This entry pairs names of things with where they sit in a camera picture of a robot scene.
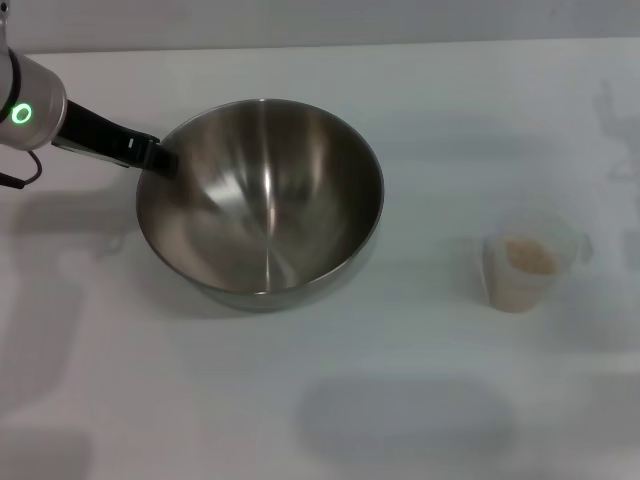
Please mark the stainless steel mixing bowl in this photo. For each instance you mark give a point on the stainless steel mixing bowl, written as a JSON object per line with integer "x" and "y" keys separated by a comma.
{"x": 260, "y": 200}

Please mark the white uncooked rice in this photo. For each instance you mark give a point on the white uncooked rice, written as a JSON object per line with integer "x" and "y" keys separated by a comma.
{"x": 530, "y": 256}

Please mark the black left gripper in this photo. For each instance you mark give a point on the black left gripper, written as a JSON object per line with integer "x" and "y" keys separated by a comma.
{"x": 100, "y": 132}

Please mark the clear plastic measuring cup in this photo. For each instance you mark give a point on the clear plastic measuring cup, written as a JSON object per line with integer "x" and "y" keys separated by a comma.
{"x": 570, "y": 235}

